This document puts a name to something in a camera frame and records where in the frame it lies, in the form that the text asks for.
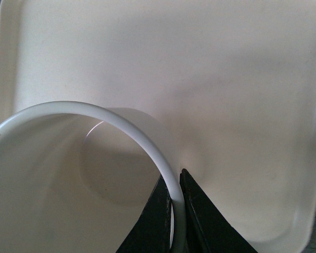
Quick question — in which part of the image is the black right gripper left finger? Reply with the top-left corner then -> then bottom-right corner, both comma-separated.
117,177 -> 172,252

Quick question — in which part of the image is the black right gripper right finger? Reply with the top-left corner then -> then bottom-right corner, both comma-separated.
180,169 -> 256,253

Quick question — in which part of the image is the white smiley mug black handle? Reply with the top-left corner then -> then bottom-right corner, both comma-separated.
0,101 -> 186,252

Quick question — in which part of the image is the cream rectangular tray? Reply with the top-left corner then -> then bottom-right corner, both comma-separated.
0,1 -> 316,252

